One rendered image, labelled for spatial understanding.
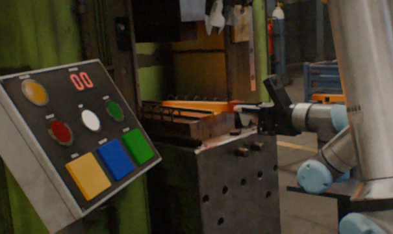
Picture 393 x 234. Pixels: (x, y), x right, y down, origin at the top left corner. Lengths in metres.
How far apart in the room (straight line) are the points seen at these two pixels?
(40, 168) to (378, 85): 0.56
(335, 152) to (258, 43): 0.86
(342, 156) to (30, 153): 0.64
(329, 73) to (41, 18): 4.32
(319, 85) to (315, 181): 4.37
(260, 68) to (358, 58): 1.28
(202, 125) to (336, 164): 0.48
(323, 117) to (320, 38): 9.49
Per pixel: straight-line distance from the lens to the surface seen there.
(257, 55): 1.87
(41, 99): 0.93
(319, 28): 10.71
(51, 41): 1.32
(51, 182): 0.87
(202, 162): 1.38
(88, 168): 0.91
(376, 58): 0.62
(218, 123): 1.50
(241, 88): 1.79
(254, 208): 1.61
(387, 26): 0.63
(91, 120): 1.00
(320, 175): 1.11
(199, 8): 1.43
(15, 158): 0.90
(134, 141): 1.07
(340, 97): 1.93
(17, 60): 1.63
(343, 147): 1.10
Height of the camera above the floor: 1.27
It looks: 11 degrees down
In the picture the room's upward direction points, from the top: 4 degrees counter-clockwise
